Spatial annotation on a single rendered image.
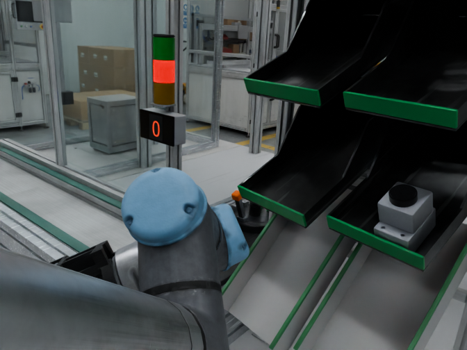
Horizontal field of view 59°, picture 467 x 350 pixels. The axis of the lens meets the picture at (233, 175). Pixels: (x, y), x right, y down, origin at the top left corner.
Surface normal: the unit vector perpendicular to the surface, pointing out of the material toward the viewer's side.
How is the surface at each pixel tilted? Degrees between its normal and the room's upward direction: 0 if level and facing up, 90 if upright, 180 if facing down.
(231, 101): 90
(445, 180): 25
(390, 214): 115
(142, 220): 46
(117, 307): 52
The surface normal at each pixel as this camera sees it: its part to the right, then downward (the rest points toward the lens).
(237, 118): -0.65, 0.22
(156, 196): -0.16, -0.44
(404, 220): -0.70, 0.56
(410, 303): -0.51, -0.54
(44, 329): 0.95, -0.16
